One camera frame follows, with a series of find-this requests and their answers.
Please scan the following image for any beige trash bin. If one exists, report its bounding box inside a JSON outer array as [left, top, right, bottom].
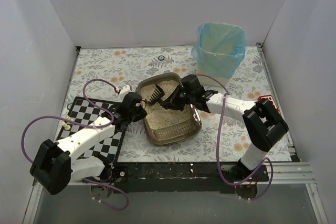
[[196, 67, 229, 87]]

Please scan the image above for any red toy block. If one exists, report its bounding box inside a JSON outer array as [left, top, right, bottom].
[[257, 94, 279, 112]]

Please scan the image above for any black litter scoop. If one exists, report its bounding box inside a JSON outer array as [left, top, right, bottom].
[[146, 84, 173, 106]]

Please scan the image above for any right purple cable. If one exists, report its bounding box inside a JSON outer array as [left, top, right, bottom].
[[196, 74, 274, 200]]

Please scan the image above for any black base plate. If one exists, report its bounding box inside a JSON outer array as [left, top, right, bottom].
[[78, 161, 259, 194]]

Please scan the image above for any brown plastic litter box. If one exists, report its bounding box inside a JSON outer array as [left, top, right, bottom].
[[136, 72, 202, 146]]

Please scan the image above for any blue plastic bin liner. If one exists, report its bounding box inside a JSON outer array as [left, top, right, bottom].
[[191, 23, 246, 79]]

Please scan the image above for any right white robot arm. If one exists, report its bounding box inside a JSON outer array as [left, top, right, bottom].
[[152, 74, 289, 182]]

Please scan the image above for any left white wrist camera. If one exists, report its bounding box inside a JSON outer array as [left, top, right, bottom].
[[114, 84, 132, 96]]

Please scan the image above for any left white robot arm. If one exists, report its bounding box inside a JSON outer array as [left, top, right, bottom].
[[30, 92, 146, 195]]

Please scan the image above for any black white chessboard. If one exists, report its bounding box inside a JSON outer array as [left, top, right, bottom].
[[57, 96, 127, 164]]

